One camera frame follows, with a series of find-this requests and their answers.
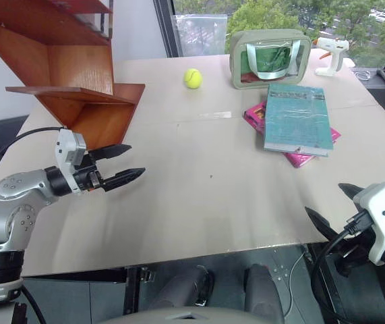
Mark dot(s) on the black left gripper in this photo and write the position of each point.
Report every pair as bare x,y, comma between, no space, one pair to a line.
86,180

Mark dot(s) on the black window frame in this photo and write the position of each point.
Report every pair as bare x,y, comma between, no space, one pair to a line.
163,23

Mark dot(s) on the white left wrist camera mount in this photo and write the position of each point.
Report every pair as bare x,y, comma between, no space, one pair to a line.
66,145

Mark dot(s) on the teal book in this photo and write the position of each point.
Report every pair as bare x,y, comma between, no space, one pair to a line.
296,118

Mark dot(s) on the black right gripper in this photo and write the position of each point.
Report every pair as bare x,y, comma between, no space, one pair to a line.
355,253

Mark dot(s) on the white hot glue gun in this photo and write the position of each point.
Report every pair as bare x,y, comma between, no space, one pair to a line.
332,55

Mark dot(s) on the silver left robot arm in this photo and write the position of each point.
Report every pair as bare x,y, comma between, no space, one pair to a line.
17,189

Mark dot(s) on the black table frame beam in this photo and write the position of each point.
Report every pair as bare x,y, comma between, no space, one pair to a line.
77,276

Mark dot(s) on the clear plastic zip bag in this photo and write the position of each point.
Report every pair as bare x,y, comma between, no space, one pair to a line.
199,37

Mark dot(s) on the pink book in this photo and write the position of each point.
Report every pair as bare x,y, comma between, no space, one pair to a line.
256,114

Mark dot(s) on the yellow tennis ball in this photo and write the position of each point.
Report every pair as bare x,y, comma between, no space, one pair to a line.
193,78

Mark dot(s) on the wooden shelf unit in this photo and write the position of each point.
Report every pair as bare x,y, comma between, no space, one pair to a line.
74,64

